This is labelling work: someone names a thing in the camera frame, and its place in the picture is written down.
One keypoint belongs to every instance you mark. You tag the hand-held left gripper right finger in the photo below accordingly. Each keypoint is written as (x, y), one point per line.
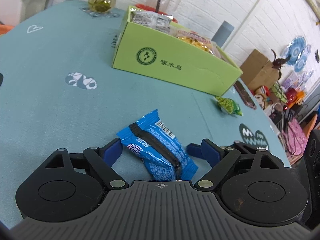
(210, 152)

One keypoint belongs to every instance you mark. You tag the dark purple plant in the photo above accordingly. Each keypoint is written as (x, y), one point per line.
(281, 62)

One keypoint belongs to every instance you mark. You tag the brown cardboard box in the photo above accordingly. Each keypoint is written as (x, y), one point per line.
(260, 70)

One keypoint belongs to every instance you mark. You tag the yellow chips packet red label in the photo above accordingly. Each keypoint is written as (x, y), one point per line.
(197, 41)

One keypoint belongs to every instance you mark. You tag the colourful stuffed toy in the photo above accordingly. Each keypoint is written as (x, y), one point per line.
(262, 97)

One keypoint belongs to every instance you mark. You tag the large blue round wall decoration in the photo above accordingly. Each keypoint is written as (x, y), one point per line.
(295, 50)

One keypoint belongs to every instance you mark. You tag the blue snack packet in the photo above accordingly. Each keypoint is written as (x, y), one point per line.
(160, 150)

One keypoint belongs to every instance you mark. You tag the small green pea packet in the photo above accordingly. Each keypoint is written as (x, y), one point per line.
(228, 105)

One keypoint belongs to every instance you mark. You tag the smartphone with red case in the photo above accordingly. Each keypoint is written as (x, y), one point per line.
(246, 95)

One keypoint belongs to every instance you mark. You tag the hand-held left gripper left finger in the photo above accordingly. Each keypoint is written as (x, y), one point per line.
(112, 150)

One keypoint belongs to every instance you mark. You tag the pink patterned bag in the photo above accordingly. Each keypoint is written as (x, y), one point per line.
(295, 137)

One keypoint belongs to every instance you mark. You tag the white wall pipe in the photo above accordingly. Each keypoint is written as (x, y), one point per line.
(257, 5)

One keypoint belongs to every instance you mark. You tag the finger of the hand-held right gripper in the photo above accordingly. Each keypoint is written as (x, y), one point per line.
(193, 150)

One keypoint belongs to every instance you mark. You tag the silver foil snack packet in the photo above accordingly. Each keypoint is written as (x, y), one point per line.
(152, 20)

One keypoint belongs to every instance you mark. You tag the teal printed tablecloth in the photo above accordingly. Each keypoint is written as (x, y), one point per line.
(50, 105)

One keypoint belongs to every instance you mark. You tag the medium blue round wall decoration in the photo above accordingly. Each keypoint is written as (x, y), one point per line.
(303, 60)

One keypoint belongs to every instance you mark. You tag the light green cardboard box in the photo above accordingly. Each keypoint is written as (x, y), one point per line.
(175, 65)

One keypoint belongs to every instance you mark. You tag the grey cylindrical bottle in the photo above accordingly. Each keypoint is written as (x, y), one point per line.
(223, 33)

